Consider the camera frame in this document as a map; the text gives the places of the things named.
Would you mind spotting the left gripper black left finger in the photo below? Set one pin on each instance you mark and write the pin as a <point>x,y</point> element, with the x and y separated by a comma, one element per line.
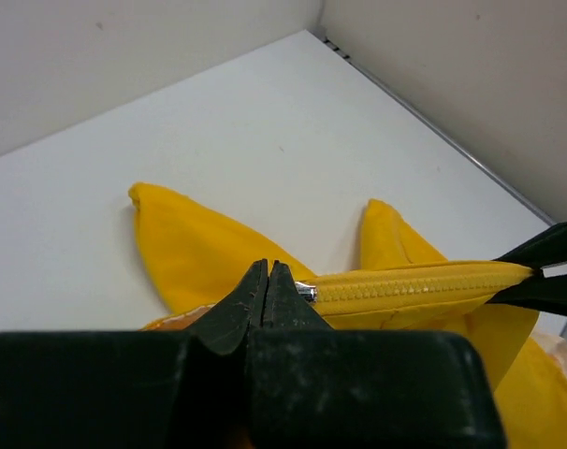
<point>181,388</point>

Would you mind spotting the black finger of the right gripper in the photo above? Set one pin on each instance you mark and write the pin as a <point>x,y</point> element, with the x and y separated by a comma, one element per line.
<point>536,293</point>
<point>548,248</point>

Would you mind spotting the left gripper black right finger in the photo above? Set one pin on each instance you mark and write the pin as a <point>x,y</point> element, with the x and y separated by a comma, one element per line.
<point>311,386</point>

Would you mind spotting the yellow jacket with patterned lining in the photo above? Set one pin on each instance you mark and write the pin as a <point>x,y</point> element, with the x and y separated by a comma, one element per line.
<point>194,256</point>

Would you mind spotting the aluminium rail right side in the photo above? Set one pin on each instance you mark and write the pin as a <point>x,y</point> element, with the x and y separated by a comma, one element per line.
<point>320,33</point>

